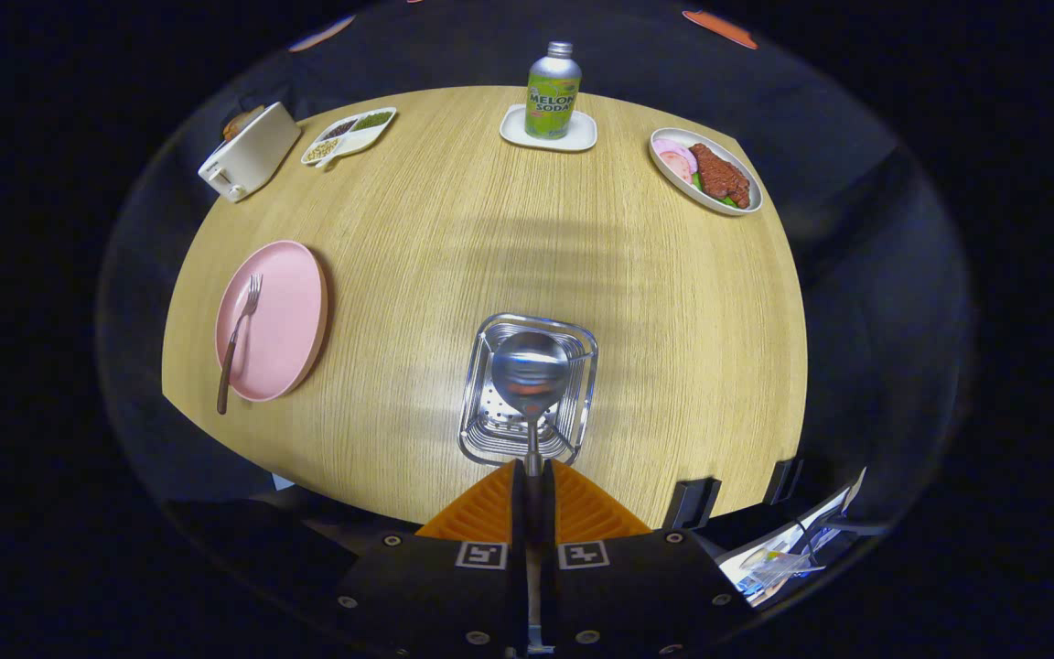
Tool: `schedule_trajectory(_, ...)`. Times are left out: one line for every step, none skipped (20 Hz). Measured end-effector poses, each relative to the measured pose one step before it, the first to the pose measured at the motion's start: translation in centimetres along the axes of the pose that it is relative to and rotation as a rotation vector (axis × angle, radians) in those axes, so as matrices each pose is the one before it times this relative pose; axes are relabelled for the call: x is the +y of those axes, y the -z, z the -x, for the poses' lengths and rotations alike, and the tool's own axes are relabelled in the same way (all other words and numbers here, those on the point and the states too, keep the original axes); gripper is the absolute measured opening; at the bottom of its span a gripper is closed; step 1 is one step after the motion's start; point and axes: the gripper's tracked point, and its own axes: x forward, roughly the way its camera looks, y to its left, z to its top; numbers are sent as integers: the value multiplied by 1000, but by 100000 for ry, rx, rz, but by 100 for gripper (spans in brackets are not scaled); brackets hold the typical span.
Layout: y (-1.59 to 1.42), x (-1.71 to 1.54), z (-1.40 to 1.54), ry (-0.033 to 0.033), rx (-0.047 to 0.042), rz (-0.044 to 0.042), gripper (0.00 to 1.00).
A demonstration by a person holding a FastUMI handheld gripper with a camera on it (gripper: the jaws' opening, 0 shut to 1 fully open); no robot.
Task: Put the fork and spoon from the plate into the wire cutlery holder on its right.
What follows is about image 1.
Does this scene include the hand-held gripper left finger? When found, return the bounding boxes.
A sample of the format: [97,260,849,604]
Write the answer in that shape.
[335,460,528,659]

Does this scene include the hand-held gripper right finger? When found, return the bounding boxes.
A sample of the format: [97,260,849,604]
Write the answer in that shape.
[541,460,757,659]

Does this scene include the metal spoon brown handle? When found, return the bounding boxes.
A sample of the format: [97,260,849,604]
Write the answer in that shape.
[490,331,572,481]

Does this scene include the metal fork brown handle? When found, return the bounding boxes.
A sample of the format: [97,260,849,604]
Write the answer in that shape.
[217,273,264,416]

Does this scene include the pink round plate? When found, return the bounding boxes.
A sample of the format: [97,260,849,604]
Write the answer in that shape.
[215,240,329,404]

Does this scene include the green lettuce leaf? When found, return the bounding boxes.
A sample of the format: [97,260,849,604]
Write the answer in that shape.
[692,169,738,208]

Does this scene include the white square coaster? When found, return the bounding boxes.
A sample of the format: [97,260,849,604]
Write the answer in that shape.
[500,103,598,153]

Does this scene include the brown meat steak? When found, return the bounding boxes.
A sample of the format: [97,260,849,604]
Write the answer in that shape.
[690,142,753,210]

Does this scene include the white oval plate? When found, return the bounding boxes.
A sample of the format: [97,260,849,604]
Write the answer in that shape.
[649,126,764,217]

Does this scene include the white divided dish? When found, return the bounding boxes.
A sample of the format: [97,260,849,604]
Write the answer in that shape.
[300,107,398,169]

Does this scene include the green soda bottle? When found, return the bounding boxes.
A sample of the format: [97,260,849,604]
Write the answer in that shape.
[525,40,583,140]

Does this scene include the white toaster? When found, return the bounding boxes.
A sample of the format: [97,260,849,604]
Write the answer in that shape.
[199,102,303,203]

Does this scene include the toast slice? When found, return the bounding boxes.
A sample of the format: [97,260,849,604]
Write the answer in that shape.
[222,105,264,141]

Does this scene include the metal wire basket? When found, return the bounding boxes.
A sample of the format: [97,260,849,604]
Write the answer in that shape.
[457,312,599,468]

